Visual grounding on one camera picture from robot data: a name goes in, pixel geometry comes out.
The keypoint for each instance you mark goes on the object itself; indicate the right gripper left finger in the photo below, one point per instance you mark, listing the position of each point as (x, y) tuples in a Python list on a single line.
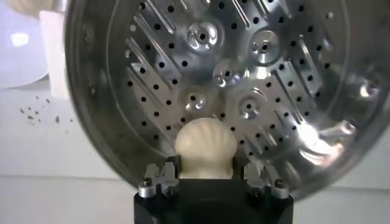
[(158, 182)]

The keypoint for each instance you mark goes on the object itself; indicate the scattered dark crumbs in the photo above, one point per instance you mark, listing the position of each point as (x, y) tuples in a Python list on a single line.
[(30, 117)]

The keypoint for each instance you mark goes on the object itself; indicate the stainless steel steamer basket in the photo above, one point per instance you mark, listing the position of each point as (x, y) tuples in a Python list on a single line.
[(274, 91)]

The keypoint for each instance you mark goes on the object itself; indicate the white round plate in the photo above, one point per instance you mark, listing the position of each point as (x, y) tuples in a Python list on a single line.
[(18, 61)]

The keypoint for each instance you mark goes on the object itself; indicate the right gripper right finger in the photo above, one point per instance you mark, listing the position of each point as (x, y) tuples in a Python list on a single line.
[(265, 182)]

